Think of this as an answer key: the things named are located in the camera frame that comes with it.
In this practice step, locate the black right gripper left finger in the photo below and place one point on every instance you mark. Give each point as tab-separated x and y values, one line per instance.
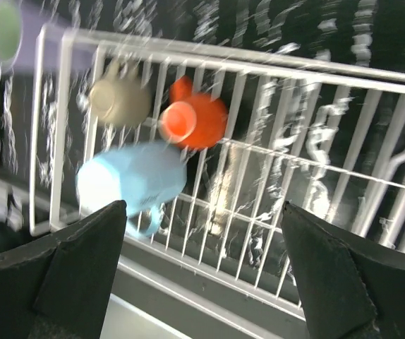
58	285

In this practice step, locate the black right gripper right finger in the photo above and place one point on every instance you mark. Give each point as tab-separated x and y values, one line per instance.
350	287

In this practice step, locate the light blue mug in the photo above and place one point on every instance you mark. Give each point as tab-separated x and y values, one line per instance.
145	175

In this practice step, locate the beige ceramic mug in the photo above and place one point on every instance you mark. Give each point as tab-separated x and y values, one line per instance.
120	101

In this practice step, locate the white wire dish rack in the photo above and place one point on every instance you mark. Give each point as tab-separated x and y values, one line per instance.
328	137

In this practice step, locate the lilac plastic cup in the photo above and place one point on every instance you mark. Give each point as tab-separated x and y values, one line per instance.
33	19

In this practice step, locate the light green cup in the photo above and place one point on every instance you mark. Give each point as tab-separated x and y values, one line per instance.
10	30

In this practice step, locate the red orange mug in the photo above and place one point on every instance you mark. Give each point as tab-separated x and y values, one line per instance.
192	120

